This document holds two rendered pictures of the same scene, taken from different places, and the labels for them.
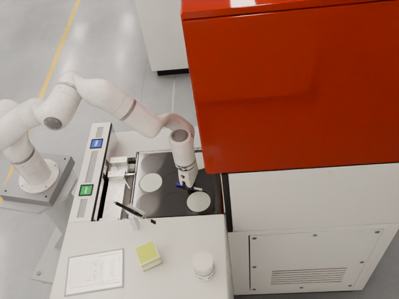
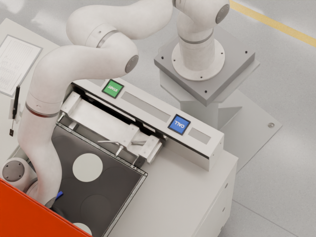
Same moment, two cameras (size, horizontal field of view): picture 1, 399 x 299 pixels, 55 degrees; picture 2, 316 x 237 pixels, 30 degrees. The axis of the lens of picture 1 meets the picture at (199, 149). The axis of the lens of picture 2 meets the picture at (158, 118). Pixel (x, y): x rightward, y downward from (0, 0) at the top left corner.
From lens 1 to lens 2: 1.69 m
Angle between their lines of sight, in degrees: 57
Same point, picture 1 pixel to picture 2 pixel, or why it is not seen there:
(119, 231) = not seen: hidden behind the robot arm
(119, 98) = (31, 89)
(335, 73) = not seen: outside the picture
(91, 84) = (50, 55)
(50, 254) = (234, 99)
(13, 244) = (276, 66)
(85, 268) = (19, 58)
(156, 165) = (108, 185)
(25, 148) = (180, 27)
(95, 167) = (141, 109)
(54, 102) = (78, 21)
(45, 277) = not seen: hidden behind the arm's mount
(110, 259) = (10, 81)
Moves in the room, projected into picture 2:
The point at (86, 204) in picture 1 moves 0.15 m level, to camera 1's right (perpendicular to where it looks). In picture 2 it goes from (95, 83) to (74, 120)
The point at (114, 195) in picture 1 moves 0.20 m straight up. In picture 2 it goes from (106, 124) to (96, 98)
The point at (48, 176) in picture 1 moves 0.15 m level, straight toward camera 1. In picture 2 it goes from (185, 65) to (142, 70)
